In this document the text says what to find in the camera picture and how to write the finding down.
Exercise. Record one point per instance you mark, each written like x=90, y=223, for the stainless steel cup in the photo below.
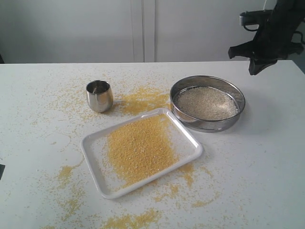
x=99, y=96

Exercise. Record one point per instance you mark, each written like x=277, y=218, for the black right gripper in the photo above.
x=270, y=44

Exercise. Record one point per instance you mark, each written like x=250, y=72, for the white plastic tray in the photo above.
x=95, y=148

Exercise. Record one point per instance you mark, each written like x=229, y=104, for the grain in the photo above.
x=206, y=103

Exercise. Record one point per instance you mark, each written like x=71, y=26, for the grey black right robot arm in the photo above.
x=284, y=11

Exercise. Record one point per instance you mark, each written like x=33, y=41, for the yellow millet pile on tray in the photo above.
x=140, y=149

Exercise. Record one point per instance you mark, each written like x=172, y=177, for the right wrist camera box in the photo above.
x=254, y=17

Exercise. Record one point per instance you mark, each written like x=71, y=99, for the round stainless steel sieve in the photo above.
x=212, y=82

